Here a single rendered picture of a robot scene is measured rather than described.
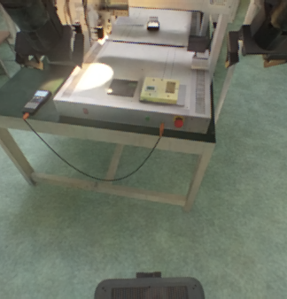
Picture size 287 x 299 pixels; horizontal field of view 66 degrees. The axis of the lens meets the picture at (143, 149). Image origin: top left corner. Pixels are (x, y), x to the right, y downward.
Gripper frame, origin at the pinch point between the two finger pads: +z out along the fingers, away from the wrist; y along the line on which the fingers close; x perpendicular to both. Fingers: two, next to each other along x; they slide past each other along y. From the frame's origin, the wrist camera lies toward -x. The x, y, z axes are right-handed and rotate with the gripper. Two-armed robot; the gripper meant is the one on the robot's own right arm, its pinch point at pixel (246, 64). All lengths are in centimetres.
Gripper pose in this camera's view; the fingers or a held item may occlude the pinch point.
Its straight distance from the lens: 62.7
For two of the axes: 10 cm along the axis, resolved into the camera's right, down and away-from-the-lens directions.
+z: -0.2, 1.8, 9.8
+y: -10.0, 0.1, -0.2
